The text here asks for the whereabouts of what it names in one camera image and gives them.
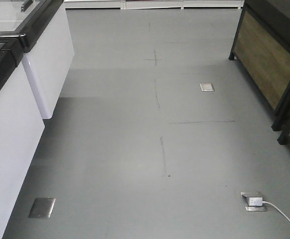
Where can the metal floor socket plate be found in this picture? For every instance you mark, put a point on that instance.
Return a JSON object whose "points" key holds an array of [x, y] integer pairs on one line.
{"points": [[206, 87]]}

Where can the white chest freezer far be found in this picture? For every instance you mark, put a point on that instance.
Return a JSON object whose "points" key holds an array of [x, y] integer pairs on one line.
{"points": [[42, 29]]}

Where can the white chest freezer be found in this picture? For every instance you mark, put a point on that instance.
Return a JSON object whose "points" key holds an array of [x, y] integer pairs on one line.
{"points": [[21, 126], [42, 29]]}

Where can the open floor socket box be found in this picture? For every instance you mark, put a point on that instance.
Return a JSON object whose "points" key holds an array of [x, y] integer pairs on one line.
{"points": [[245, 195]]}

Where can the white chest freezer near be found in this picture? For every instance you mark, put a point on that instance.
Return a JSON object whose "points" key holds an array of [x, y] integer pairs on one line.
{"points": [[21, 126]]}

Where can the white power adapter plug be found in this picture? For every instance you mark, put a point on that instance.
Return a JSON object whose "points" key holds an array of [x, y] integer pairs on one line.
{"points": [[254, 201]]}

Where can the metal floor plate left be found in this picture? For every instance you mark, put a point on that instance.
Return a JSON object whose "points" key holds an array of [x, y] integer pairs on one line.
{"points": [[42, 208]]}

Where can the wood panel produce stand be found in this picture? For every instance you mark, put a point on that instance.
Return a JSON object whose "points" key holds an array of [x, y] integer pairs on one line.
{"points": [[262, 45]]}

